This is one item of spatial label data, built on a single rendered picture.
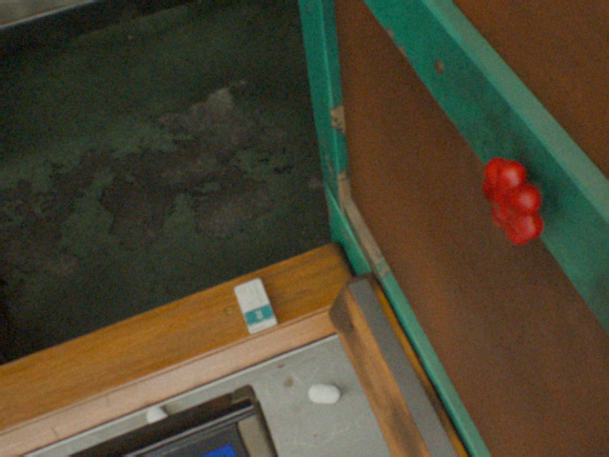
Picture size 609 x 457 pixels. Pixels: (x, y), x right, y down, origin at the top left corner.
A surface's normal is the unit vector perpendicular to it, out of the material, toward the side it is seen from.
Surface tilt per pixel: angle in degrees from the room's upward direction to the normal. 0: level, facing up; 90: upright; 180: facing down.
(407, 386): 0
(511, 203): 86
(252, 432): 58
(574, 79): 90
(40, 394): 0
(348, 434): 0
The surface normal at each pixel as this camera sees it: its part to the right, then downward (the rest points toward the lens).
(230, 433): 0.23, 0.31
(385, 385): -0.91, 0.08
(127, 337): -0.11, -0.58
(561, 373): -0.93, 0.34
